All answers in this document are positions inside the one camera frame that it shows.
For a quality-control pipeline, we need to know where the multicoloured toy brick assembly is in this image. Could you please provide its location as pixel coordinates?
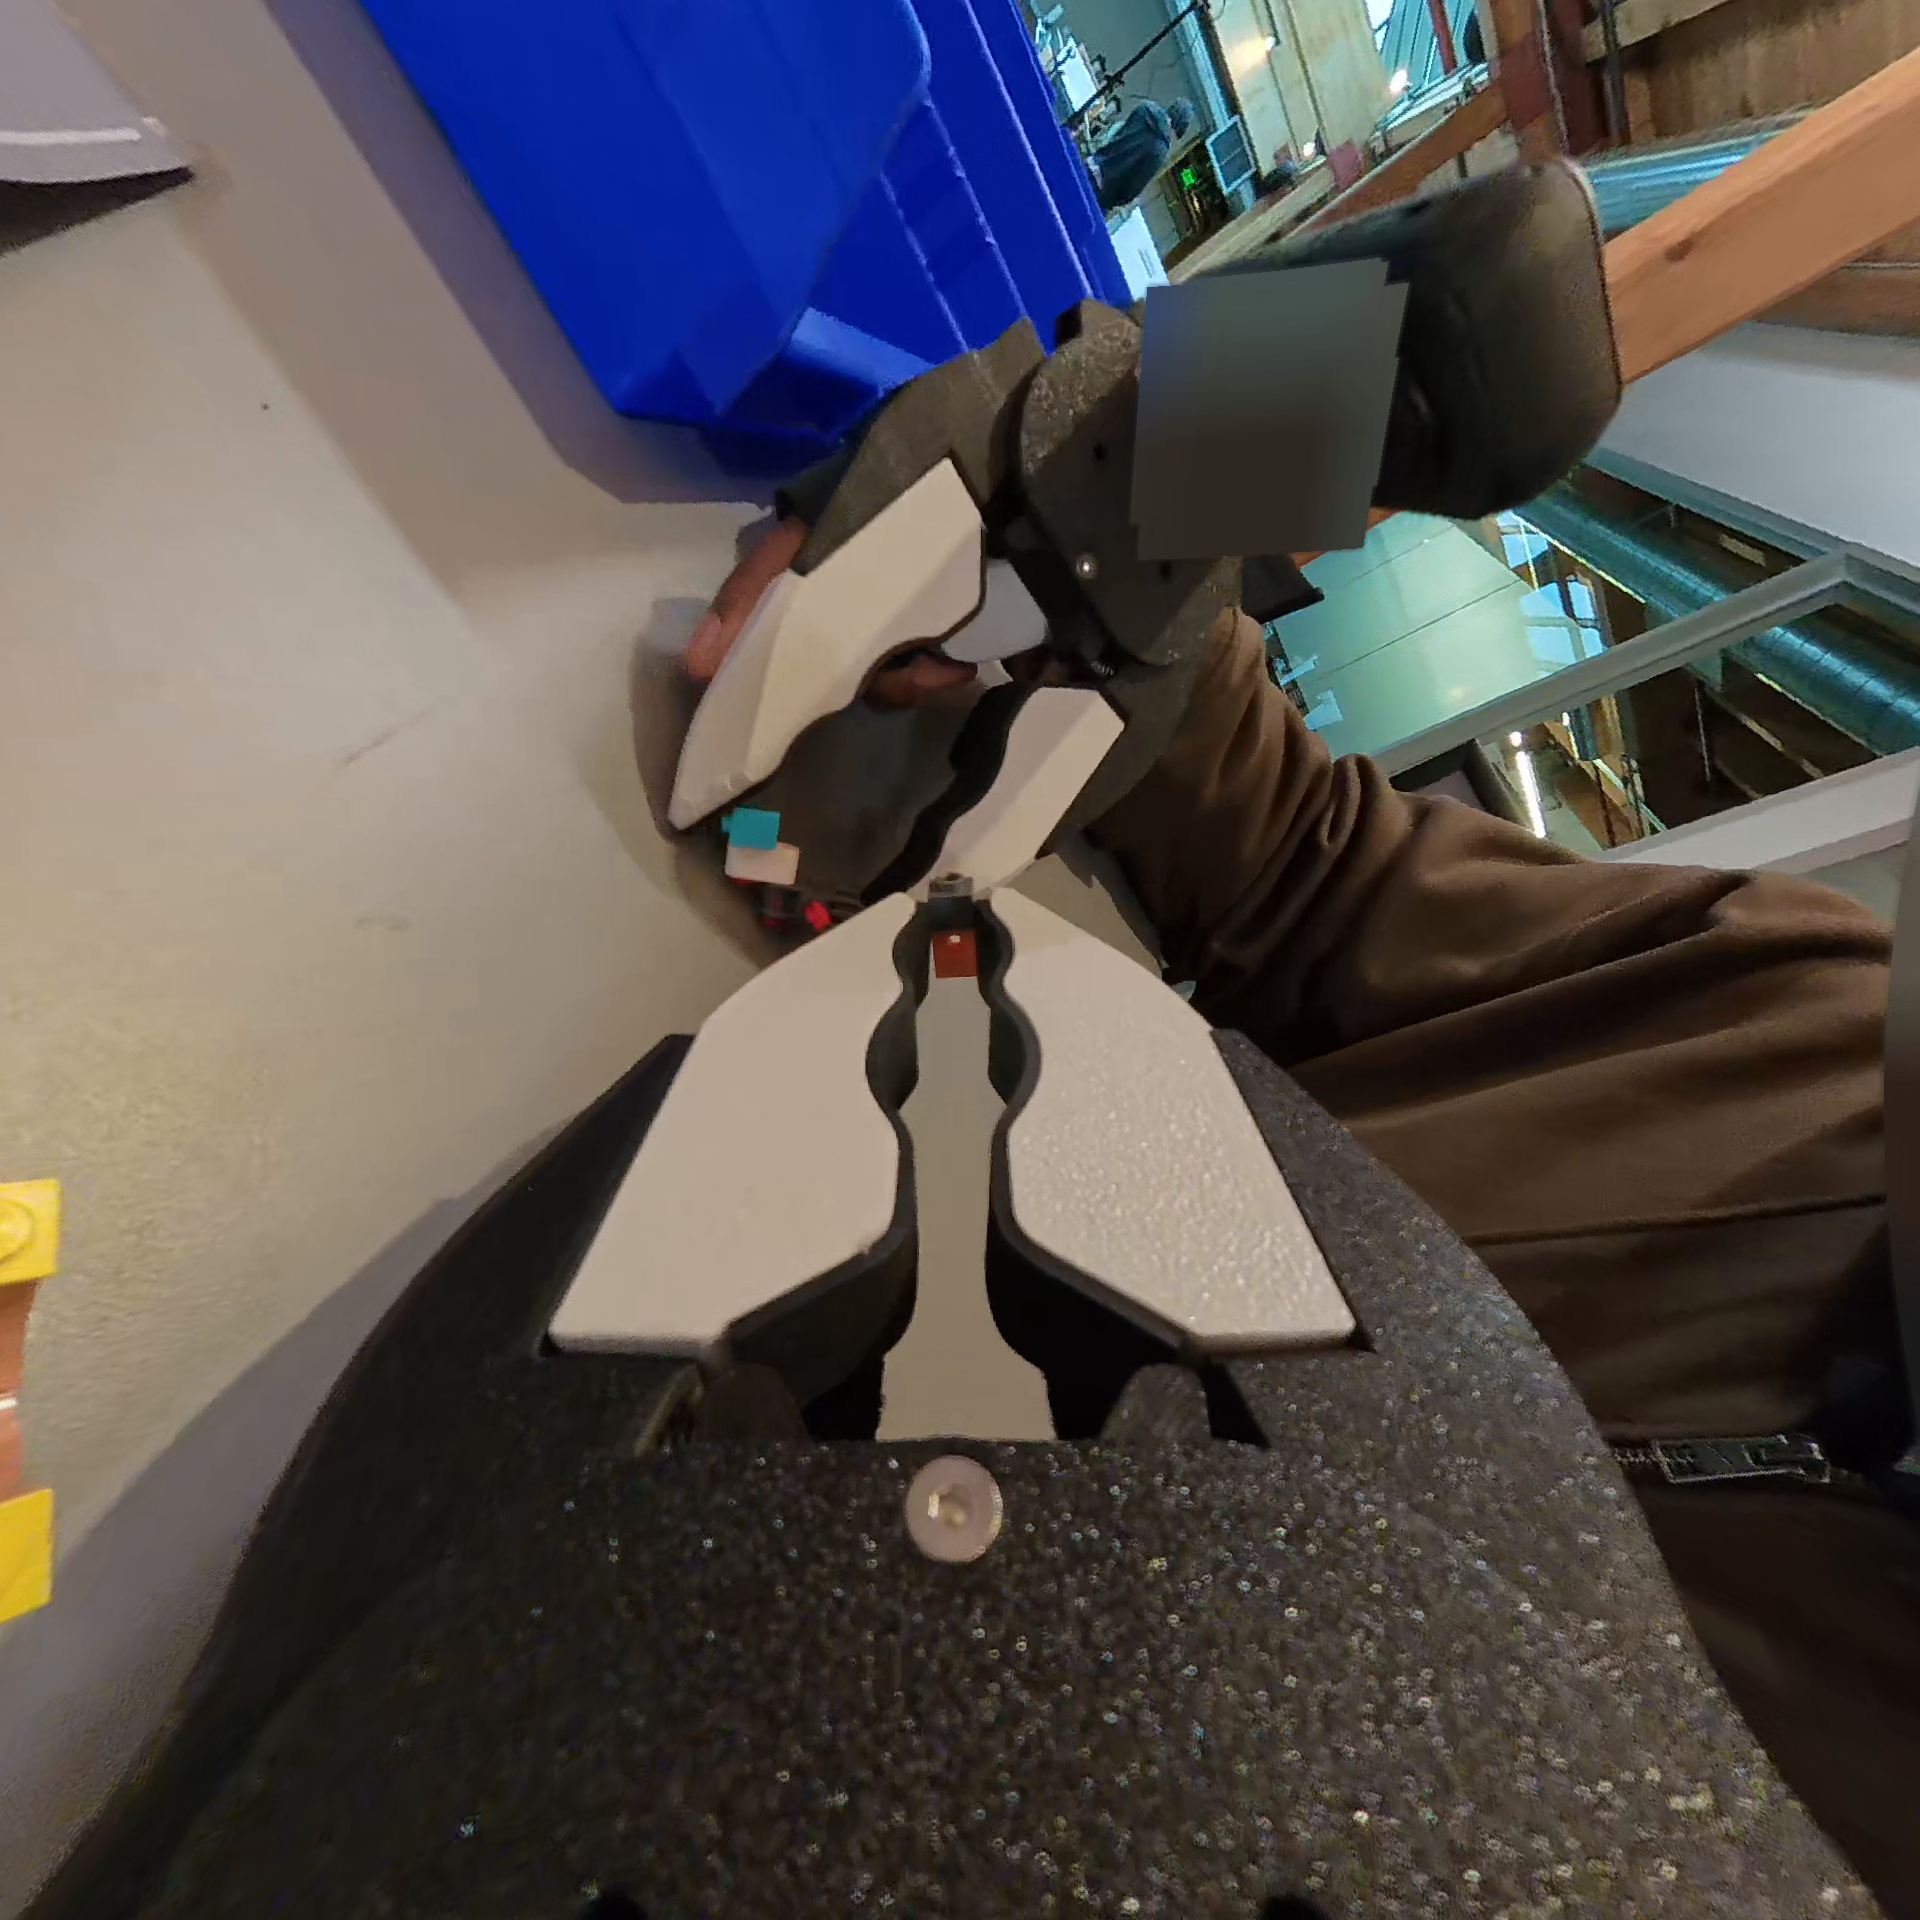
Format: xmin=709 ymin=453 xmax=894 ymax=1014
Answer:
xmin=0 ymin=1176 xmax=64 ymax=1625

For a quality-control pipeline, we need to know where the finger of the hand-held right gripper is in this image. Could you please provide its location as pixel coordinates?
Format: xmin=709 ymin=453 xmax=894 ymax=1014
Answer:
xmin=667 ymin=453 xmax=991 ymax=833
xmin=900 ymin=684 xmax=1132 ymax=905

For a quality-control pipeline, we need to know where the grey instruction booklet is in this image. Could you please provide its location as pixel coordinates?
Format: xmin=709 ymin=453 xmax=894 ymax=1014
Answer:
xmin=0 ymin=0 xmax=197 ymax=188

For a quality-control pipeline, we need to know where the teal grey red brick assembly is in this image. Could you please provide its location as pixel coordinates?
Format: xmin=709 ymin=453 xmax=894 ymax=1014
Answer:
xmin=721 ymin=802 xmax=836 ymax=935

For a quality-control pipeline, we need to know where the silver air duct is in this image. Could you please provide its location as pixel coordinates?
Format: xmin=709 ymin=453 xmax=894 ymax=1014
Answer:
xmin=1583 ymin=120 xmax=1803 ymax=226
xmin=1517 ymin=464 xmax=1920 ymax=752

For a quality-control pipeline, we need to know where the grey desk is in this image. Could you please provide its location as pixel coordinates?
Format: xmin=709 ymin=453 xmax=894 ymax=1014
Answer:
xmin=0 ymin=0 xmax=1201 ymax=1920

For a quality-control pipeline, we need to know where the wooden ceiling beam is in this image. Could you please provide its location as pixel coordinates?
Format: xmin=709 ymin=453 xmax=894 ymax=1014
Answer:
xmin=1601 ymin=45 xmax=1920 ymax=385

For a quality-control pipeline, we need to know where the person's right hand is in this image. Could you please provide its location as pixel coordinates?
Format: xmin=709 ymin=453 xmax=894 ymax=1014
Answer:
xmin=682 ymin=510 xmax=1009 ymax=715

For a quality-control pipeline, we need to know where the person's brown hooded jacket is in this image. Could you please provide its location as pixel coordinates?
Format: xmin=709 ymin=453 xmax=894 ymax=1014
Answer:
xmin=1613 ymin=1409 xmax=1920 ymax=1920

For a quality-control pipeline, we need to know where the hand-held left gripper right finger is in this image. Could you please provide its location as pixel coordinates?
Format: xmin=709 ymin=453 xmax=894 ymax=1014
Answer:
xmin=982 ymin=885 xmax=1360 ymax=1411

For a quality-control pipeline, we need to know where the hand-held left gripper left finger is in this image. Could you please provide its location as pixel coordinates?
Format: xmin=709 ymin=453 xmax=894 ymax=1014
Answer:
xmin=548 ymin=895 xmax=919 ymax=1411

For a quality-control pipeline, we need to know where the person's right forearm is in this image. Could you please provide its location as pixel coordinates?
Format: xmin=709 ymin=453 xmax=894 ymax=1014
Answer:
xmin=1081 ymin=608 xmax=1900 ymax=1440

